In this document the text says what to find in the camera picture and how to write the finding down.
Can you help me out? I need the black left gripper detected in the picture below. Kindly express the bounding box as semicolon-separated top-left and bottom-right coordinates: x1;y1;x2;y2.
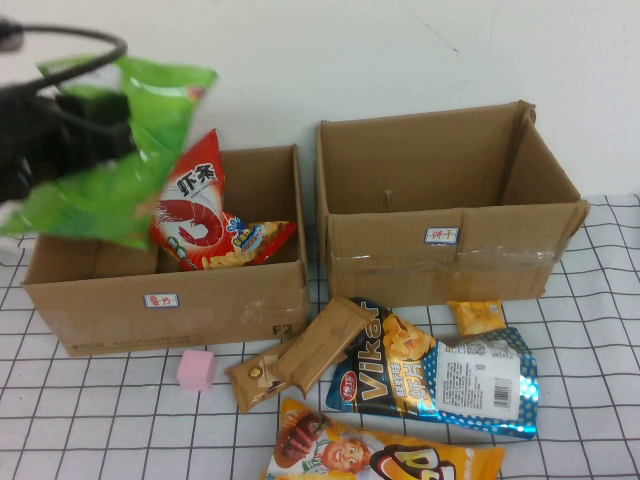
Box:
0;82;137;204

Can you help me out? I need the green potato chips bag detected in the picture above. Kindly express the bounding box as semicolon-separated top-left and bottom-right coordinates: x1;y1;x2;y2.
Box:
0;54;220;252

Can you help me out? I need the red shrimp stick snack bag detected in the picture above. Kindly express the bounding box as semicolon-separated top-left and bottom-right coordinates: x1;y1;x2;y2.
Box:
149;128;241;271

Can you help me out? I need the red crinkle fries snack bag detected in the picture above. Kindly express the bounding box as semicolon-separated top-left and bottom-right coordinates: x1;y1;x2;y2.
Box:
204;219;299;271

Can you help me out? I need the small yellow snack packet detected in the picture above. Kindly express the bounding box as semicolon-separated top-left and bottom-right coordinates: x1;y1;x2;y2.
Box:
446;298;505;337

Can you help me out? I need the white label sticker red writing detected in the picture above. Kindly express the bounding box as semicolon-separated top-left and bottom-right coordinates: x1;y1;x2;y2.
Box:
424;227;460;246
143;292;181;309

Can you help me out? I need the cardboard box with F2 print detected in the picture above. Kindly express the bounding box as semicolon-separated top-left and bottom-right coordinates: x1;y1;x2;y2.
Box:
20;144;312;359

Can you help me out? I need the pink foam cube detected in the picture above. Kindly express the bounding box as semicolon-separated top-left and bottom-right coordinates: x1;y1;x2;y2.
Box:
177;348;219;394

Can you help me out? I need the brown wafer pack gold emblem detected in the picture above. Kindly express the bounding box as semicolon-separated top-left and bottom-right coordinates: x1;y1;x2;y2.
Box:
224;339;301;415

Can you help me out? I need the plain brown wafer pack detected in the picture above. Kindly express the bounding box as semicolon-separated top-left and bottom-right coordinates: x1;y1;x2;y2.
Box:
273;295;376;396

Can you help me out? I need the taped cardboard box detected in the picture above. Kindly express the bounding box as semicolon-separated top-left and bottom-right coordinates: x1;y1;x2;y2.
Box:
314;100;591;309

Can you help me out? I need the blue Vikar chips bag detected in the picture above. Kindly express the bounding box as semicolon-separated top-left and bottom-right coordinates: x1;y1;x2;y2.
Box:
325;297;541;441

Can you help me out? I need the yellow cartoon chef chips bag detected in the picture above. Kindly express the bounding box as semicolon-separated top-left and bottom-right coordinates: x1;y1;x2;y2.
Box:
259;397;506;480

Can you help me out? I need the white black checked tablecloth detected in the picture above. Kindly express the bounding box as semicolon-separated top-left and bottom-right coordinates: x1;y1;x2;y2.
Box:
0;193;640;480

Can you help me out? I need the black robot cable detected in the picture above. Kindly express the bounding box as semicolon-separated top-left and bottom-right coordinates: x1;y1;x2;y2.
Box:
14;23;129;91

